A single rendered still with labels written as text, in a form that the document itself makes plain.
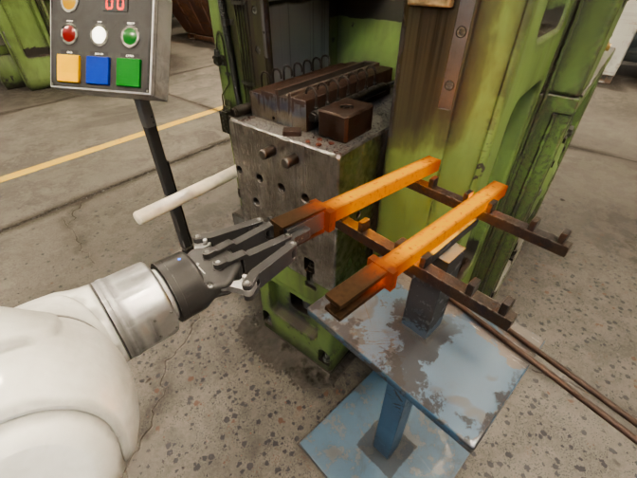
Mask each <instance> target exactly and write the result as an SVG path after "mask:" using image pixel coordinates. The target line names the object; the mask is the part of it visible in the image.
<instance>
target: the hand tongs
mask: <svg viewBox="0 0 637 478"><path fill-rule="evenodd" d="M449 301H450V302H452V303H453V304H455V305H456V306H457V307H458V308H460V309H461V310H462V311H463V312H464V313H465V314H467V315H468V316H469V317H470V318H472V319H473V320H474V321H476V322H477V323H478V324H480V325H481V326H482V327H484V328H485V329H486V330H488V331H489V332H490V333H491V334H493V335H494V336H495V337H497V338H498V339H499V340H501V341H502V342H503V343H505V344H506V345H507V346H509V347H510V348H511V349H513V350H514V351H515V352H516V353H518V354H519V355H520V356H522V357H523V358H524V359H526V360H527V361H528V362H530V363H531V364H532V365H534V366H535V367H536V368H538V370H539V371H541V372H542V373H543V374H544V375H546V376H547V377H549V378H550V379H551V380H553V381H554V382H555V383H556V384H558V385H559V386H560V387H562V388H563V389H564V390H566V391H567V392H568V393H569V394H571V395H572V396H574V397H575V398H576V399H578V400H579V401H580V402H581V403H583V404H584V405H585V406H587V407H588V408H589V409H591V410H592V411H593V412H595V413H596V414H597V415H599V416H600V417H601V418H603V419H604V420H605V421H607V422H608V423H609V424H610V425H612V427H613V428H615V429H616V430H617V431H619V432H620V433H621V434H623V435H624V436H625V437H627V438H628V439H629V440H631V441H632V442H633V443H635V444H636V445H637V435H636V434H634V433H633V432H631V431H630V430H629V429H627V428H626V427H625V426H623V425H622V424H621V423H619V422H618V421H617V420H615V419H614V418H613V417H611V416H610V415H609V414H607V413H606V412H604V411H603V410H602V409H600V408H599V407H598V406H596V405H595V404H594V403H592V402H591V401H590V400H588V399H587V398H586V397H584V396H583V395H581V394H580V393H579V392H578V391H577V390H576V389H574V388H573V387H572V386H570V385H569V384H568V383H566V382H565V381H564V380H562V379H561V378H560V377H558V376H557V375H556V374H554V373H553V372H552V371H550V370H549V369H548V368H546V367H545V366H544V365H542V364H541V363H540V362H538V361H537V360H536V359H534V358H533V357H531V356H530V355H529V354H527V353H526V352H525V351H523V350H522V349H521V348H519V347H518V346H517V345H515V344H514V343H513V342H512V341H510V340H509V339H507V338H506V337H505V336H504V335H503V334H501V333H500V332H499V331H497V330H496V329H495V328H494V327H492V326H491V325H490V324H488V323H487V322H485V321H484V320H483V319H481V318H480V317H479V316H477V315H476V314H475V313H473V312H472V311H471V310H469V309H468V308H467V307H465V306H464V305H462V304H461V303H458V302H457V301H455V300H453V299H452V298H450V297H449ZM507 332H508V333H509V334H510V335H512V336H513V337H514V338H516V339H517V340H519V341H520V342H521V343H523V344H524V345H526V346H527V347H528V348H530V349H531V350H532V351H534V352H535V353H536V354H538V355H539V356H540V357H542V358H543V359H545V360H546V361H547V362H549V363H550V364H552V365H553V366H554V367H555V368H556V369H557V370H559V371H560V372H561V373H563V374H564V375H565V376H567V377H568V378H570V379H571V380H573V381H574V382H575V383H577V384H578V385H579V386H581V387H582V388H583V389H585V390H586V391H587V392H589V393H590V394H591V395H593V396H594V397H596V398H597V399H599V400H600V401H601V402H603V403H604V404H605V405H607V406H608V407H609V408H611V409H612V410H613V411H615V412H616V413H617V414H619V415H621V416H622V417H623V418H625V419H626V421H628V422H629V423H630V424H632V425H633V426H634V427H636V428H637V419H636V418H635V417H633V416H632V415H631V414H629V413H628V412H626V411H625V410H623V409H622V408H621V407H619V406H618V405H617V404H615V403H614V402H612V401H611V400H610V399H608V398H607V397H606V396H604V395H602V394H601V393H600V392H598V391H597V390H596V389H594V388H593V387H592V386H591V385H590V384H588V383H587V382H585V381H584V380H583V379H581V378H580V377H578V376H577V375H575V374H574V373H573V372H571V371H570V370H569V369H567V368H566V367H564V366H563V365H562V364H560V363H559V362H558V361H556V360H555V359H553V358H552V357H550V356H549V355H548V354H546V353H545V352H543V351H542V350H541V349H539V348H538V347H537V346H535V345H534V344H532V343H531V342H530V341H528V340H527V339H526V338H524V337H523V336H522V335H521V334H519V333H518V332H516V331H515V330H514V329H512V328H511V327H510V328H509V329H508V331H507Z"/></svg>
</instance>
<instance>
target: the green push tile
mask: <svg viewBox="0 0 637 478"><path fill-rule="evenodd" d="M141 63H142V60H140V59H129V58H117V80H116V85H117V86H122V87H134V88H141Z"/></svg>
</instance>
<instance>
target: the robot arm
mask: <svg viewBox="0 0 637 478"><path fill-rule="evenodd" d="M272 218H274V217H272V216H268V217H267V222H265V221H264V220H263V219H262V217H257V218H254V219H251V220H248V221H245V222H243V223H240V224H236V225H233V226H230V227H227V228H224V229H221V230H216V231H213V232H209V233H200V234H195V235H194V236H193V237H192V240H193V243H194V249H193V250H191V251H190V252H189V253H188V254H186V253H185V252H182V251H178V252H176V253H174V254H172V255H169V256H167V257H165V258H163V259H161V260H158V261H156V262H154V263H152V264H151V268H149V267H148V266H147V265H146V264H144V263H141V262H139V263H136V264H134V265H131V266H129V267H126V268H124V269H122V270H120V271H118V272H115V273H113V274H111V275H108V276H106V277H104V278H99V279H97V280H96V281H95V282H93V283H91V285H92V286H91V285H90V284H88V285H84V286H81V287H78V288H74V289H71V290H66V291H61V292H55V293H51V294H48V295H46V296H44V297H41V298H38V299H35V300H32V301H30V302H27V303H23V304H21V305H18V306H16V307H14V308H12V307H4V306H0V478H121V477H122V475H123V472H124V471H125V469H126V466H127V463H128V461H129V460H130V458H131V457H132V455H133V453H134V452H135V450H136V446H137V436H138V429H139V405H138V396H137V387H136V385H135V381H134V378H133V375H132V372H131V370H130V368H129V366H128V364H127V361H129V360H131V358H132V359H133V358H134V357H138V356H140V355H141V354H142V353H143V352H145V351H146V350H148V349H150V348H152V347H153V346H155V345H157V344H158V343H160V342H162V341H163V340H165V339H167V338H168V337H170V336H172V335H174V334H175V333H177V332H178V330H179V322H178V320H180V321H181V322H184V321H186V320H187V319H189V318H191V317H192V316H194V315H196V314H198V313H200V312H201V311H203V310H205V309H207V308H208V307H209V305H210V304H211V303H212V301H213V300H214V299H216V298H218V297H222V296H226V295H229V294H230V293H231V292H234V293H238V294H242V295H244V299H245V300H246V301H248V302H249V301H252V300H253V299H254V298H255V296H256V294H257V293H258V291H259V289H260V288H261V287H262V286H264V285H265V284H266V283H268V282H269V281H270V280H271V279H273V278H274V277H275V276H276V275H277V274H279V273H280V272H281V271H282V270H284V269H285V268H286V267H288V266H289V265H290V264H291V263H293V262H294V261H295V260H296V259H297V245H298V244H300V243H302V242H303V241H305V240H307V239H309V238H310V236H311V235H312V234H314V233H316V232H318V231H320V230H323V229H324V211H322V212H320V213H318V214H315V215H313V216H311V217H309V218H307V219H305V220H302V221H300V222H299V223H297V224H295V225H293V226H290V227H288V228H286V229H284V234H282V235H280V236H278V237H276V238H274V225H272V223H271V222H270V219H272ZM253 227H255V229H254V228H253ZM240 279H241V280H240Z"/></svg>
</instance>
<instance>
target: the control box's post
mask: <svg viewBox="0 0 637 478"><path fill-rule="evenodd" d="M134 102H135V105H136V110H137V112H138V115H139V118H140V122H141V125H142V126H143V129H144V133H145V136H146V139H147V141H148V144H149V147H150V150H151V154H152V157H153V160H154V163H155V167H156V170H157V174H158V177H159V180H160V183H161V186H162V189H163V192H164V194H166V195H167V196H169V195H171V194H174V193H176V191H175V188H174V185H173V180H172V176H171V173H170V170H169V166H168V163H167V159H166V157H165V153H164V150H163V147H162V143H161V140H160V136H159V134H158V131H157V127H156V122H155V116H154V113H153V109H152V106H151V103H150V101H145V100H134ZM170 213H171V217H172V220H173V224H174V227H175V230H176V234H177V237H178V240H179V243H180V246H181V247H182V248H188V247H189V246H191V241H190V237H189V235H188V231H187V228H186V225H185V221H184V218H183V214H182V211H181V209H180V206H179V207H177V208H175V209H173V210H171V211H170Z"/></svg>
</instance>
